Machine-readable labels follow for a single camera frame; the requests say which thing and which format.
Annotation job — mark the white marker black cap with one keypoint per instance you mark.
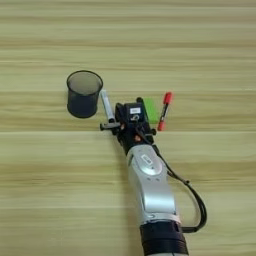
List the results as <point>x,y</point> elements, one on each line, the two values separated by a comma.
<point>106,103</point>

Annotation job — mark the red marker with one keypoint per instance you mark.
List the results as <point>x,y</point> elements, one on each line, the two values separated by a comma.
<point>167,98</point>

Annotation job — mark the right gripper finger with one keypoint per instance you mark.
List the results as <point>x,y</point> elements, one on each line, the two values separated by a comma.
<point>120,113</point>

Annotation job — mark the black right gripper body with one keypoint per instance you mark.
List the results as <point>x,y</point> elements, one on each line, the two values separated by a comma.
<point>128,136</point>

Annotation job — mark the black mesh pen cup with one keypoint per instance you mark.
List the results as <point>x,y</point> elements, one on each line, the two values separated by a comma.
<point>83,103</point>

